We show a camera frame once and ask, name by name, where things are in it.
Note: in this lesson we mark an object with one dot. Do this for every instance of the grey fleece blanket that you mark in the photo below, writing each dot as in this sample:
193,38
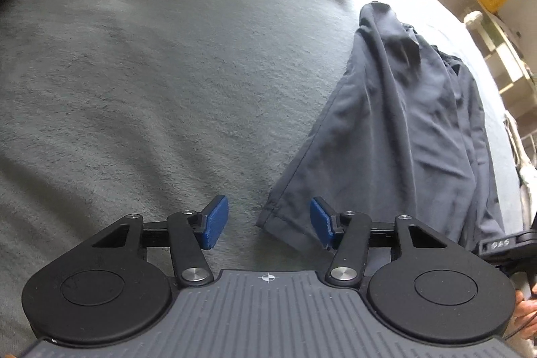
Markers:
147,89

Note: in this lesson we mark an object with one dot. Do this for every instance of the cream bedpost finial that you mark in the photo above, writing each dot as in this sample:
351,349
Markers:
473,18

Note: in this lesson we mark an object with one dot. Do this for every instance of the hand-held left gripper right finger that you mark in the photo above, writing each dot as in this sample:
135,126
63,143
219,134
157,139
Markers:
321,220

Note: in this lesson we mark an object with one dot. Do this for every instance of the person's right hand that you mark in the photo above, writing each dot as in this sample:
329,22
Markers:
526,316

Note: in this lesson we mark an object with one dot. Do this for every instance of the dark navy shorts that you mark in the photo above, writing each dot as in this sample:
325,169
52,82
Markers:
398,131

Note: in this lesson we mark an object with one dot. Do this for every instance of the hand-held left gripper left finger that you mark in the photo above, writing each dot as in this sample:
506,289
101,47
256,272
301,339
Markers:
216,221

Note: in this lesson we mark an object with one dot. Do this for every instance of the cream wooden desk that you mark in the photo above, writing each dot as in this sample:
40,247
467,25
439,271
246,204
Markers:
509,60

